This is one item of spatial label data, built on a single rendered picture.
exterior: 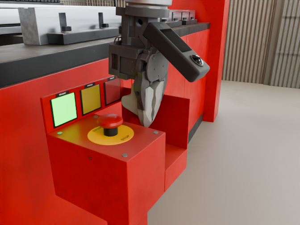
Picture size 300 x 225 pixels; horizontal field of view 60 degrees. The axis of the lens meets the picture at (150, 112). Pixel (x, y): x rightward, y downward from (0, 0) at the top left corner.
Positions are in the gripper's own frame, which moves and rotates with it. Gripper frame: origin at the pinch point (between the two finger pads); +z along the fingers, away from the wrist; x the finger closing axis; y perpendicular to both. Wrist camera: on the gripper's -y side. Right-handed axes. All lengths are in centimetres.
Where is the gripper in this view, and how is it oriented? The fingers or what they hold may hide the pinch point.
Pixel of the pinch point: (149, 122)
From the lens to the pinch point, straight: 48.8
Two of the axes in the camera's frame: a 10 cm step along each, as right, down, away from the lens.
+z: -0.7, 9.1, 4.0
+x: -5.2, 3.1, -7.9
